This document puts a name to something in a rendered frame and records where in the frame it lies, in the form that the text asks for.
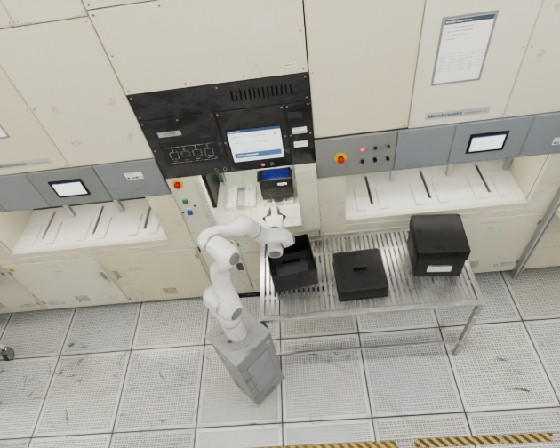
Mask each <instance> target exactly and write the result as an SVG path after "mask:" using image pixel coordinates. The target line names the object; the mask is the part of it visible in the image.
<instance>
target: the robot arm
mask: <svg viewBox="0 0 560 448"><path fill-rule="evenodd" d="M285 218H286V215H284V214H282V213H280V209H279V208H278V206H277V215H274V216H271V208H270V207H269V210H268V214H267V215H266V216H265V217H263V218H262V219H263V220H264V221H265V222H266V227H265V228H264V227H263V226H262V225H261V224H259V223H258V222H257V221H255V220H253V219H252V218H250V217H248V216H246V215H239V216H237V217H235V218H234V219H232V221H230V222H228V223H226V224H223V225H219V226H213V227H209V228H206V229H204V230H203V231H202V232H201V233H200V234H199V236H198V238H197V242H198V245H199V246H200V248H201V249H202V250H204V251H205V252H207V253H208V254H209V255H211V256H212V257H213V258H214V259H215V260H216V261H215V262H214V263H213V264H212V265H211V268H210V276H211V281H212V285H210V286H208V287H207V288H206V289H205V290H204V294H203V300H204V304H205V306H206V307H208V309H209V310H210V311H211V312H212V314H213V315H214V316H215V317H216V318H217V319H218V320H219V322H220V324H221V326H222V328H223V329H222V332H221V339H222V341H223V343H224V345H225V346H226V347H228V348H231V349H240V348H244V347H245V346H247V345H248V344H249V343H250V341H251V340H252V336H253V328H252V325H251V324H250V323H249V322H248V321H247V320H245V319H243V318H242V317H241V313H242V310H243V306H242V302H241V301H240V298H239V296H238V294H237V292H236V289H235V287H234V285H233V283H232V279H231V269H232V267H234V266H235V265H236V264H237V263H238V261H239V259H240V254H239V251H238V250H237V248H236V247H235V246H234V245H233V244H232V243H230V242H229V241H228V240H226V239H227V238H236V237H241V236H246V237H248V238H249V239H251V240H253V241H254V242H256V243H258V244H268V256H269V257H271V258H279V257H281V256H282V255H283V249H284V248H286V247H289V246H291V245H293V244H294V243H295V237H294V235H293V234H292V233H291V232H290V231H288V230H287V229H285V228H284V219H285Z"/></svg>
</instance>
